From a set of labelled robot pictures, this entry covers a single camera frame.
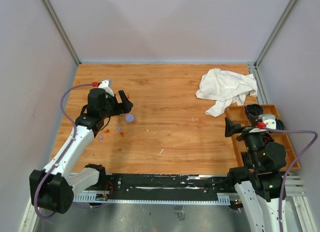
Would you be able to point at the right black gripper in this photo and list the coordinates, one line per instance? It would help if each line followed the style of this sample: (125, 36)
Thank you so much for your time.
(231, 127)

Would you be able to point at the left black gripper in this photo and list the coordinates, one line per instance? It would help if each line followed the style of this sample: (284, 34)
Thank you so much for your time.
(125, 106)

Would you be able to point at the purple earbud charging case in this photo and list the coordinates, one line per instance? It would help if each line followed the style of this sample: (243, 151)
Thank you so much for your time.
(129, 118)

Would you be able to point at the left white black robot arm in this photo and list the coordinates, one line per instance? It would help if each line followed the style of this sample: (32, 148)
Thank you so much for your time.
(53, 188)

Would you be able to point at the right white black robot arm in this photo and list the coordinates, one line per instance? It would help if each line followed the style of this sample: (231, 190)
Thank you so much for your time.
(260, 187)

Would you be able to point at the wooden compartment tray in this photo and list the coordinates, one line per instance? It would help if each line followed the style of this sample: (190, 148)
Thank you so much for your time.
(238, 116)

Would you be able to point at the white crumpled cloth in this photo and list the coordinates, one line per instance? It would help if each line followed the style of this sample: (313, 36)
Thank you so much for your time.
(225, 88)

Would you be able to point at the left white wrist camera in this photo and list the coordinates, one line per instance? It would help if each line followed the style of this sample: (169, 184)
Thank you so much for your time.
(105, 83)

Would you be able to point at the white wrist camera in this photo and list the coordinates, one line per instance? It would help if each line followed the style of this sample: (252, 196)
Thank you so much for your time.
(105, 83)
(267, 120)

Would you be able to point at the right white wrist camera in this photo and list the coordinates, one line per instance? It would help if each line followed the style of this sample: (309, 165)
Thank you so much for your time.
(267, 120)

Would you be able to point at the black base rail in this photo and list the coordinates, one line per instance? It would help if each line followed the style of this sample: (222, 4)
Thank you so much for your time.
(158, 188)

